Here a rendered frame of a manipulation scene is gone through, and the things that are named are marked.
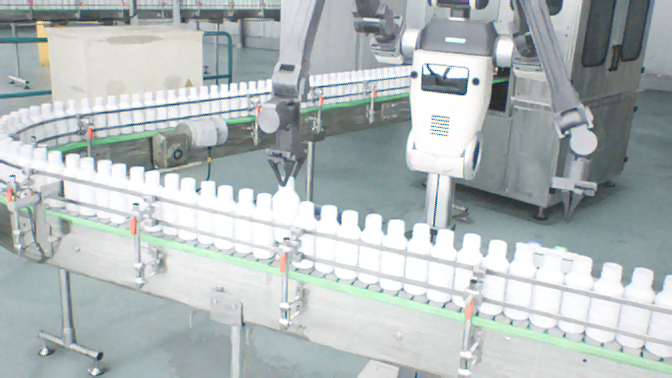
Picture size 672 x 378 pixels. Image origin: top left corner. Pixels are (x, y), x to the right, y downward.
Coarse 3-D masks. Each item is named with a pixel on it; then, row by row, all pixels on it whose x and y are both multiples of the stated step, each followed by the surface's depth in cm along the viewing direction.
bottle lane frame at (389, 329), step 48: (96, 240) 193; (144, 240) 185; (144, 288) 190; (192, 288) 183; (240, 288) 176; (288, 288) 169; (336, 288) 163; (336, 336) 167; (384, 336) 161; (432, 336) 155; (528, 336) 145
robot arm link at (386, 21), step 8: (360, 0) 191; (368, 0) 191; (376, 0) 195; (352, 8) 199; (360, 8) 194; (368, 8) 194; (376, 8) 195; (384, 8) 195; (360, 16) 198; (368, 16) 197; (384, 16) 196; (392, 16) 202; (360, 24) 200; (384, 24) 197; (392, 24) 203; (360, 32) 204; (384, 32) 200
